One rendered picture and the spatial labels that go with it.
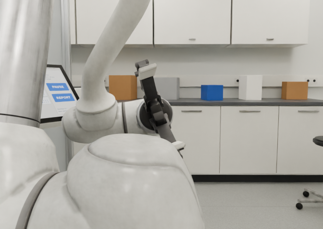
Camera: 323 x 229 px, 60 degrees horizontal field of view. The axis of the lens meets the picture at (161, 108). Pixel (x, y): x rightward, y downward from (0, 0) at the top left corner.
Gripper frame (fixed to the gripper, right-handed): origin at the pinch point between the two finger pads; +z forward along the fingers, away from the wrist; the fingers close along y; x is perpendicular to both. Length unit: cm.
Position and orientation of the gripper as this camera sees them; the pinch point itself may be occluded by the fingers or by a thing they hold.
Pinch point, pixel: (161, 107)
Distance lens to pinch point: 45.9
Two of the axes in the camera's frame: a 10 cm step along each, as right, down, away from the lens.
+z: 0.7, -0.8, -9.9
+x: 9.4, -3.3, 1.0
